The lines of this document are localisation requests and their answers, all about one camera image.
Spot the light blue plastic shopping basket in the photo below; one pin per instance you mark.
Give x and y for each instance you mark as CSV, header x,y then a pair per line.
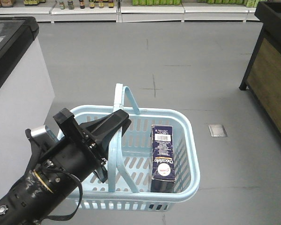
x,y
129,166

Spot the dark blue Chocofiello cookie box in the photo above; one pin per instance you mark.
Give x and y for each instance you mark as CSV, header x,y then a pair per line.
x,y
163,176

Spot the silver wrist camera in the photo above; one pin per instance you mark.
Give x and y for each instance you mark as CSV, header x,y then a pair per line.
x,y
41,135

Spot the wooden black-framed display stand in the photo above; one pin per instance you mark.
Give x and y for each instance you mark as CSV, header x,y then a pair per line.
x,y
263,74

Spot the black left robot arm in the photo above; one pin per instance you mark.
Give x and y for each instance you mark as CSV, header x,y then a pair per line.
x,y
38,192

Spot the near white chest freezer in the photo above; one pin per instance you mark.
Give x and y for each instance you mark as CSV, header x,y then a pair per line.
x,y
26,94

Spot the row of shelf bottles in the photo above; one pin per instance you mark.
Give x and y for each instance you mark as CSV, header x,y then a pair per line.
x,y
92,3

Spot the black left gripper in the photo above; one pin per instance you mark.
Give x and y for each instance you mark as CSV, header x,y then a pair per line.
x,y
85,147

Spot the far steel floor socket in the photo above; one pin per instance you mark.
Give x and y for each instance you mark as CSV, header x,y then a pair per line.
x,y
217,130

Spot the white store shelf base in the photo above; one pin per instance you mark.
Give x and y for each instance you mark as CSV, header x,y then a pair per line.
x,y
123,11

